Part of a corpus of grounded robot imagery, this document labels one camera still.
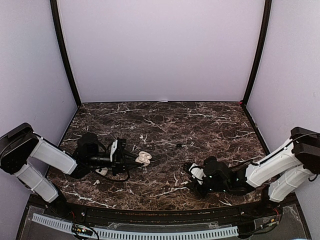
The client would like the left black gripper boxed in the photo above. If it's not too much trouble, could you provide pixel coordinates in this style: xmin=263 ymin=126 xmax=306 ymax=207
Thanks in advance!
xmin=86 ymin=149 xmax=141 ymax=176

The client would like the white charging case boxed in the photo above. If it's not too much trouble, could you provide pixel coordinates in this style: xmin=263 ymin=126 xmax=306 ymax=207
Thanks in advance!
xmin=135 ymin=151 xmax=152 ymax=167
xmin=95 ymin=167 xmax=108 ymax=176

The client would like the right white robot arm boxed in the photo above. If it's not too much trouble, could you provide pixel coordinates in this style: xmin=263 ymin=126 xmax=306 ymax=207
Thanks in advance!
xmin=183 ymin=127 xmax=320 ymax=217

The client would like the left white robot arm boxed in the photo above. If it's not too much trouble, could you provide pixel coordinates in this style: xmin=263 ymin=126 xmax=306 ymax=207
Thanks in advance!
xmin=0 ymin=122 xmax=152 ymax=218

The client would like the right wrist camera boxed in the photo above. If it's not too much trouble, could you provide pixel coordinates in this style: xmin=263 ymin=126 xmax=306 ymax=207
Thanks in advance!
xmin=183 ymin=162 xmax=206 ymax=185

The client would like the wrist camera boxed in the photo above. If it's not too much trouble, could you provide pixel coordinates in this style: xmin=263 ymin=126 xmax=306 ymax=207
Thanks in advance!
xmin=183 ymin=162 xmax=206 ymax=185
xmin=109 ymin=138 xmax=127 ymax=163

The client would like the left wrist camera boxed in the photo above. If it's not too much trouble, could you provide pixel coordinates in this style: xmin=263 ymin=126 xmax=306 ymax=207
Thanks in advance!
xmin=109 ymin=138 xmax=127 ymax=163

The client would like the black front rail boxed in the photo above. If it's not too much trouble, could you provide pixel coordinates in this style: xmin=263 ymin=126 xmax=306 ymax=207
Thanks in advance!
xmin=66 ymin=202 xmax=263 ymax=224

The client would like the white slotted cable duct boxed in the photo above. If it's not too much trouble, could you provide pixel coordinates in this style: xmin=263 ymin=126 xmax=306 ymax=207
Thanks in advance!
xmin=31 ymin=213 xmax=239 ymax=240

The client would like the left black frame post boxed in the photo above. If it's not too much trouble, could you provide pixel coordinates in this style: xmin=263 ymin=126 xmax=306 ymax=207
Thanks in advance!
xmin=49 ymin=0 xmax=82 ymax=108

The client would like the black frame post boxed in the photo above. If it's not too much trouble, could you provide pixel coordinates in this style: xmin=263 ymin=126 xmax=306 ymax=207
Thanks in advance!
xmin=49 ymin=0 xmax=82 ymax=108
xmin=242 ymin=0 xmax=272 ymax=108

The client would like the right black frame post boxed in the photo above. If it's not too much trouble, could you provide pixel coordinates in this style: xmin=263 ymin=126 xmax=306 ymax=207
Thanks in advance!
xmin=242 ymin=0 xmax=272 ymax=108

